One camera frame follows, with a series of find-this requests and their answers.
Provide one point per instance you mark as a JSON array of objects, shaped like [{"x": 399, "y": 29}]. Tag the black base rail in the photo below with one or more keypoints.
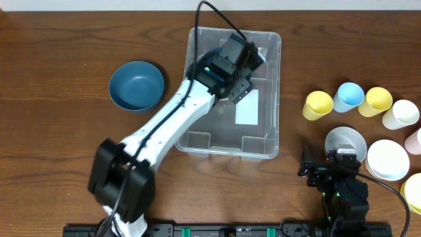
[{"x": 284, "y": 229}]

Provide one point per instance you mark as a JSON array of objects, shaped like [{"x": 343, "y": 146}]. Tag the white label in container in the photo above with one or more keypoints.
[{"x": 246, "y": 111}]

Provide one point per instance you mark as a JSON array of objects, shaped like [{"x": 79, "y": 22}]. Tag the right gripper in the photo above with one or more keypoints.
[{"x": 316, "y": 168}]

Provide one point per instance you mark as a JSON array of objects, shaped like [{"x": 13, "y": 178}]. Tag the white bowl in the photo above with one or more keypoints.
[{"x": 387, "y": 160}]

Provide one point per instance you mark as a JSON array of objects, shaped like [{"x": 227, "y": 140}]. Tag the grey bowl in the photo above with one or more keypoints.
[{"x": 344, "y": 138}]

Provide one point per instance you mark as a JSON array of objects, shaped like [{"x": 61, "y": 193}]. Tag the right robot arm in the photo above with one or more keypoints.
[{"x": 344, "y": 198}]

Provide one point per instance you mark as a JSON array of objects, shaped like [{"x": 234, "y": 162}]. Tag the dark blue bowl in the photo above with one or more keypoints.
[
  {"x": 137, "y": 86},
  {"x": 254, "y": 61}
]

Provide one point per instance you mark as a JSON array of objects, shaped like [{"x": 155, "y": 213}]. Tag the yellow cup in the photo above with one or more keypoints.
[
  {"x": 317, "y": 105},
  {"x": 376, "y": 101}
]

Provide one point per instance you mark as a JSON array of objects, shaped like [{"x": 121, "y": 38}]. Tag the yellow bowl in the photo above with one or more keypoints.
[{"x": 410, "y": 190}]

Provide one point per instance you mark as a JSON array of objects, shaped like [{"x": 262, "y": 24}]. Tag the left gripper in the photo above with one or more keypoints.
[{"x": 241, "y": 91}]

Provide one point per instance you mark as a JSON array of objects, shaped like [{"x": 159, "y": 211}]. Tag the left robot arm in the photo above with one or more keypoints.
[{"x": 122, "y": 178}]

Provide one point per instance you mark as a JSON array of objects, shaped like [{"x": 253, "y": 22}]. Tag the clear plastic storage container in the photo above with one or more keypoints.
[{"x": 217, "y": 133}]

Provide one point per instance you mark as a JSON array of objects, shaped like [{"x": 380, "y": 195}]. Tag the cream cup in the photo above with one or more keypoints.
[{"x": 402, "y": 113}]

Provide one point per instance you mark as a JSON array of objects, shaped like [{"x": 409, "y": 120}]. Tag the light blue cup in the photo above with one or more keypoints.
[{"x": 348, "y": 96}]

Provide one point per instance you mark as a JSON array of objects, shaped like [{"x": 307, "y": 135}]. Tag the pink cup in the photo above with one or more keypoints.
[{"x": 413, "y": 143}]

